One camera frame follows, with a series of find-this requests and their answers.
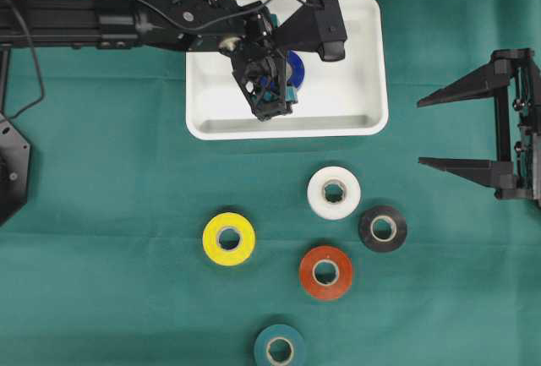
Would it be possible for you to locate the white plastic case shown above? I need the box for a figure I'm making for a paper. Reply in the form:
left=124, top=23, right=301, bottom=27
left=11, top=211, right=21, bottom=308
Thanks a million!
left=185, top=0, right=389, bottom=140

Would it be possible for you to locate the blue tape roll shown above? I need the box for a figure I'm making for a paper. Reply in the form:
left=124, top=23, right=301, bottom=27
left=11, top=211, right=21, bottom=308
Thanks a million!
left=260, top=51, right=306, bottom=92

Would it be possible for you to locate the yellow tape roll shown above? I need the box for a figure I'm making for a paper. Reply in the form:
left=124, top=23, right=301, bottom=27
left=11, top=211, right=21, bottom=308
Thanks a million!
left=202, top=212, right=256, bottom=266

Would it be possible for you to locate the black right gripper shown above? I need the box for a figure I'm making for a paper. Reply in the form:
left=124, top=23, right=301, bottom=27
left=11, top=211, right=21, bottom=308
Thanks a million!
left=417, top=48, right=540, bottom=205

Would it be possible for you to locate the red tape roll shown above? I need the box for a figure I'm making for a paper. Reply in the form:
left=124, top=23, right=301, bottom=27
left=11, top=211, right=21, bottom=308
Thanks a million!
left=298, top=245, right=354, bottom=302

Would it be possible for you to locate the green table cloth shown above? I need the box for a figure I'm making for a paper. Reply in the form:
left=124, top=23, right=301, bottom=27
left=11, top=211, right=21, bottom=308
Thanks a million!
left=1, top=0, right=540, bottom=365

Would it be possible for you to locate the black tape roll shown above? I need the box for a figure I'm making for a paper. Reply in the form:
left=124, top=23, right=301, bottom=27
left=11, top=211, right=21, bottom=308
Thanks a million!
left=358, top=205, right=407, bottom=253

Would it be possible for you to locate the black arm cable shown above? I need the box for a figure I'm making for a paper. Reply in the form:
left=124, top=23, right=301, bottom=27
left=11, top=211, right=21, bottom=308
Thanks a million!
left=0, top=0, right=238, bottom=120

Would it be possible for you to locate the white tape roll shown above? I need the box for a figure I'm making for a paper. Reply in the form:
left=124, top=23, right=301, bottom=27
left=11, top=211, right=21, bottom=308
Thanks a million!
left=307, top=167, right=361, bottom=221

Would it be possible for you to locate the green tape roll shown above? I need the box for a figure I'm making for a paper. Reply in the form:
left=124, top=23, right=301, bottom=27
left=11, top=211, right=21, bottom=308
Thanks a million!
left=253, top=324, right=307, bottom=366

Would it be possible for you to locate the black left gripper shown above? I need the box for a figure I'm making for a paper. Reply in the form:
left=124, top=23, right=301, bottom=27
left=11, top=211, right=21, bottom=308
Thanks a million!
left=219, top=0, right=298, bottom=121

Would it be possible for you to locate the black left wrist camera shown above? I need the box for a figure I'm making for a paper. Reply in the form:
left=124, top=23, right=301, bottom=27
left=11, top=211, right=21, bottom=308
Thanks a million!
left=272, top=0, right=347, bottom=62

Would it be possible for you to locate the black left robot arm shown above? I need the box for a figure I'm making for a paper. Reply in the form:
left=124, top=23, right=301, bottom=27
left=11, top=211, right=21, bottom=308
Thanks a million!
left=1, top=0, right=298, bottom=121

